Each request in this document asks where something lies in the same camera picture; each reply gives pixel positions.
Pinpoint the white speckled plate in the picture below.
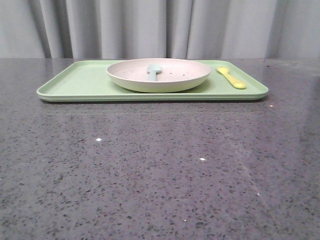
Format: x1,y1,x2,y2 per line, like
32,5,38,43
106,58,212,93

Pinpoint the yellow plastic fork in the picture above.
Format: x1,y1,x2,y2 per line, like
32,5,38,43
216,67,247,90

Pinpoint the light blue plastic spoon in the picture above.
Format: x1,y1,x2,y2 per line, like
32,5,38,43
147,63,162,82

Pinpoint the light green plastic tray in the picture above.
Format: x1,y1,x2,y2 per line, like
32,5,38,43
36,60,269,103

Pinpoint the grey pleated curtain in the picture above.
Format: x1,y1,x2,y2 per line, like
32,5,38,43
0,0,320,60

